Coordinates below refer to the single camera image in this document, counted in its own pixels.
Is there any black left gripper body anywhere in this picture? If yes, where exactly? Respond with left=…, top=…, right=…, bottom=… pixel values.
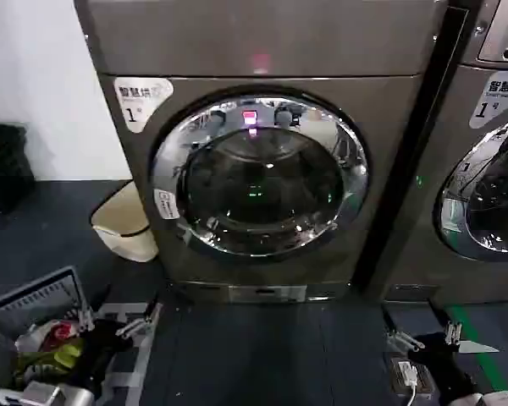
left=81, top=320, right=131, bottom=388

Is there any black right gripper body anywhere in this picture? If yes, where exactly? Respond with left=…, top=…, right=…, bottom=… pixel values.
left=409, top=331, right=466, bottom=382

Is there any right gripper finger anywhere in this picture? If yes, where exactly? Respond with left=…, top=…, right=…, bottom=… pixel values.
left=445, top=320, right=500, bottom=355
left=384, top=316, right=425, bottom=353

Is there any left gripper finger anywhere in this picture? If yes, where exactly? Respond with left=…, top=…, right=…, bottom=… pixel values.
left=115, top=302, right=163, bottom=338
left=76, top=306, right=97, bottom=335

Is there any green floor tape strip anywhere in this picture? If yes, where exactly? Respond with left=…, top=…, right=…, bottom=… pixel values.
left=445, top=304, right=504, bottom=387

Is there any red and white garment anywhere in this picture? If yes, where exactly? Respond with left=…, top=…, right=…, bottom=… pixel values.
left=15, top=319, right=86, bottom=353

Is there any green garment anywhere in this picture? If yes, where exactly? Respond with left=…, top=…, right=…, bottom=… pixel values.
left=17, top=337, right=86, bottom=376

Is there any dark grey laundry basket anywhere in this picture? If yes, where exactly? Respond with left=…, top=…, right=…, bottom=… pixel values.
left=0, top=266, right=97, bottom=394

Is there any grey dryer with control panel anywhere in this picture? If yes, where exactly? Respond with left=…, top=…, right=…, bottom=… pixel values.
left=431, top=0, right=508, bottom=306

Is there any beige plastic waste bin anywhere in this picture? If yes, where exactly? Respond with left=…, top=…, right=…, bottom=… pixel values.
left=91, top=178, right=160, bottom=264

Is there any small white door sticker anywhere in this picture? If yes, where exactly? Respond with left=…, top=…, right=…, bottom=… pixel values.
left=153, top=188, right=181, bottom=221

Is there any round glass dryer door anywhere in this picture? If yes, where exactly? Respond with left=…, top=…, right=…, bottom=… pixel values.
left=433, top=112, right=508, bottom=263
left=147, top=95, right=370, bottom=268

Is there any large white number sticker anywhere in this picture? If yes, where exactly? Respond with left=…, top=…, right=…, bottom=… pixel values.
left=468, top=75, right=508, bottom=130
left=113, top=76, right=173, bottom=134

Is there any grey front-loading dryer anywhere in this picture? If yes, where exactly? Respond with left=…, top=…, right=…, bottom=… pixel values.
left=74, top=0, right=439, bottom=305

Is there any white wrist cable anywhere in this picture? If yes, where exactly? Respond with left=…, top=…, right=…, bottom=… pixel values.
left=400, top=361, right=422, bottom=406

